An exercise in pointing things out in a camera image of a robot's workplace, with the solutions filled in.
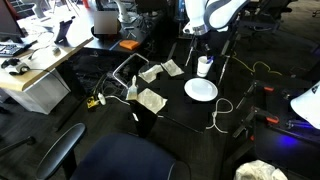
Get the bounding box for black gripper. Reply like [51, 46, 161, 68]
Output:
[191, 33, 215, 58]

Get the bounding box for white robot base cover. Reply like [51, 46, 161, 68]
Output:
[289, 80, 320, 131]

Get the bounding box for white paper cup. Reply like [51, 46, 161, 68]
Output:
[196, 55, 214, 78]

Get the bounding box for black mesh chair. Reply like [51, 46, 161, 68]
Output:
[194, 26, 242, 56]

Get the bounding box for silver metal rod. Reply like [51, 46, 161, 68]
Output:
[184, 35, 198, 67]
[216, 39, 240, 87]

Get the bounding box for small rectangular grey cloth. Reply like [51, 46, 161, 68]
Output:
[160, 59, 185, 78]

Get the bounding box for white round plate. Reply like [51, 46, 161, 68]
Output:
[183, 77, 219, 103]

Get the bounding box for blue bottle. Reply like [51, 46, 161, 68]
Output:
[176, 0, 186, 20]

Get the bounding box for large grey cloth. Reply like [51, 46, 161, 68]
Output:
[136, 87, 168, 115]

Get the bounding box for orange sponge block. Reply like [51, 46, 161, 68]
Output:
[118, 39, 141, 51]

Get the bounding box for pale paint brush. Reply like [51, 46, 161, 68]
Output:
[125, 75, 139, 101]

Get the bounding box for white lamp stand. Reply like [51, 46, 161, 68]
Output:
[112, 0, 138, 25]

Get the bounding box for white plug adapter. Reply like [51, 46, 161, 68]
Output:
[97, 92, 107, 107]

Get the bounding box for white plastic bag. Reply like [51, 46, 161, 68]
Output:
[233, 159, 289, 180]

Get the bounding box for dark blue office chair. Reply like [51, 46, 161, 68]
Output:
[35, 122, 193, 180]

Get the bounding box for black tablet stand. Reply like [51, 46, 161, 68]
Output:
[53, 16, 77, 45]

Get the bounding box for wooden desk with grey cabinet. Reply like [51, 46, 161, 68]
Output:
[0, 36, 95, 116]

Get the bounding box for black headset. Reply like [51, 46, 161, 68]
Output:
[0, 58, 31, 76]

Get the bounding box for black keyboard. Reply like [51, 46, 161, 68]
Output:
[0, 42, 25, 59]

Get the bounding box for dark computer monitor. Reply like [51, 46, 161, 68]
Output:
[0, 0, 28, 43]

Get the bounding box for yellow cable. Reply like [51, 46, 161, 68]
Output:
[229, 51, 283, 77]

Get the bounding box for white rope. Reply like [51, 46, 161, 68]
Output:
[205, 97, 235, 135]

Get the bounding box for silver metal frame loop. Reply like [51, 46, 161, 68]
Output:
[112, 52, 150, 90]

